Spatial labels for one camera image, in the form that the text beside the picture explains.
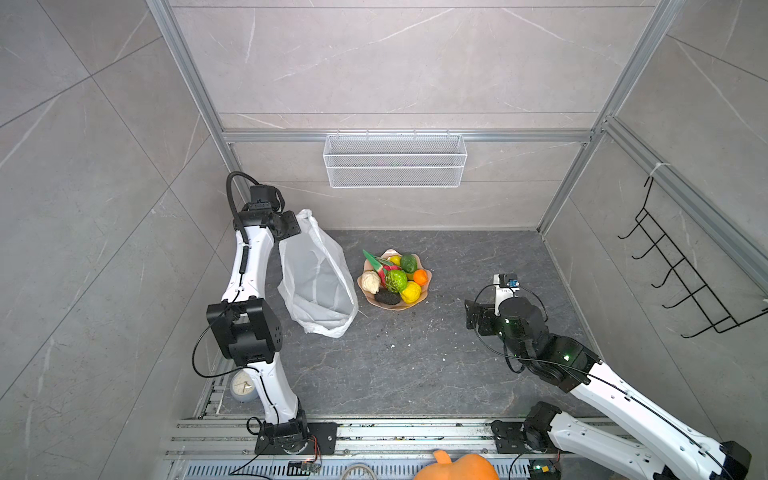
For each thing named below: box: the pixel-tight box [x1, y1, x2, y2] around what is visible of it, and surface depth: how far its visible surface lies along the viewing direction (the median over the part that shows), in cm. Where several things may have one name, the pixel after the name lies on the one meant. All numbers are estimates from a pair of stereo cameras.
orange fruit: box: [413, 269, 429, 286], surface depth 97 cm
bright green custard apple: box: [385, 269, 408, 293], surface depth 91 cm
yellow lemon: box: [400, 281, 422, 304], surface depth 95 cm
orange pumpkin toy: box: [414, 450, 500, 480], surface depth 66 cm
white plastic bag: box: [277, 209, 359, 339], surface depth 87 cm
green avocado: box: [401, 254, 417, 274], surface depth 99 cm
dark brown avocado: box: [374, 289, 401, 305], surface depth 95 cm
